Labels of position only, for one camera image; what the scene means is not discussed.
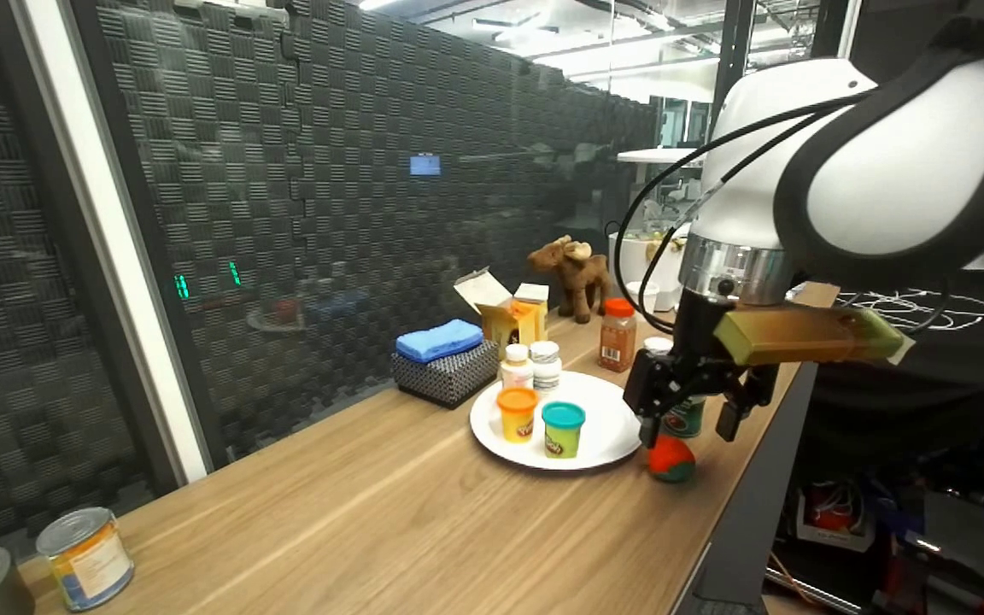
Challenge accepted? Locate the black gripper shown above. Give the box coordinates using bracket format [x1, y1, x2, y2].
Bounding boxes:
[623, 288, 778, 452]

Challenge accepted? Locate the red toy strawberry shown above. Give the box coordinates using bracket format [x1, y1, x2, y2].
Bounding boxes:
[643, 433, 696, 487]

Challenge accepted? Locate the teal-lid dough tub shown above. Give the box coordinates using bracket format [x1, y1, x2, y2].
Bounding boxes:
[539, 400, 588, 461]

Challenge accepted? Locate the orange-lid dough tub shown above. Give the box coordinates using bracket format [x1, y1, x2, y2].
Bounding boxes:
[496, 383, 544, 443]

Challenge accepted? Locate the white paper plate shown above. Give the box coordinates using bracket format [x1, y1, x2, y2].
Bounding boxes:
[468, 367, 647, 473]

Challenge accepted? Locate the orange-lid spice jar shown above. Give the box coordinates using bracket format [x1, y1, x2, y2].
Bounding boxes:
[596, 296, 640, 375]

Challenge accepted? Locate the brown moose plush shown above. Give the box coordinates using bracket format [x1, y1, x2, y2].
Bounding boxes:
[528, 232, 613, 325]

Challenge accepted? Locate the open yellow cardboard box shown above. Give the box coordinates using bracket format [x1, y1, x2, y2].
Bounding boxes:
[451, 267, 553, 367]

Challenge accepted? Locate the folded blue cloth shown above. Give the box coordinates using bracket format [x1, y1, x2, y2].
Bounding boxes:
[392, 316, 485, 366]

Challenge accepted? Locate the black cloth covered table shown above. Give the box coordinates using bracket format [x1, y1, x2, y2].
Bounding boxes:
[810, 269, 984, 395]

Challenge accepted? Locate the white round tabletop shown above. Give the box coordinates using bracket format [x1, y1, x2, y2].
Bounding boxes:
[615, 144, 704, 169]

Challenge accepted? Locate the labelled tin can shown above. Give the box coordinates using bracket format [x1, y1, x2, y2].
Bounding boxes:
[31, 504, 136, 615]

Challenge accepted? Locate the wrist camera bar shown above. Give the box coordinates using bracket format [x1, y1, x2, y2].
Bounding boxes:
[711, 300, 915, 367]

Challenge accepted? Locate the coiled white cable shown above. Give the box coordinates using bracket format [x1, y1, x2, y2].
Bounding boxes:
[837, 282, 984, 333]

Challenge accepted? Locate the white window frame post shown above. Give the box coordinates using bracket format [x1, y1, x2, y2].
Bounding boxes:
[7, 0, 213, 487]

